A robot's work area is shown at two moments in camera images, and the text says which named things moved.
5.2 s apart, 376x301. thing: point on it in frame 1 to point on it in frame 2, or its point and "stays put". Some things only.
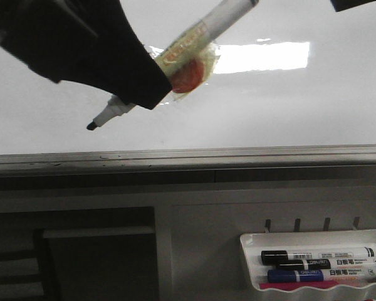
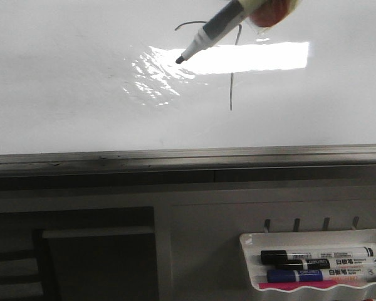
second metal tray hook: [297, 225] stays put
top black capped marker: [272, 256] stays put
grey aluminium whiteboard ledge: [221, 158] stays put
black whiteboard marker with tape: [189, 61] to [261, 14]
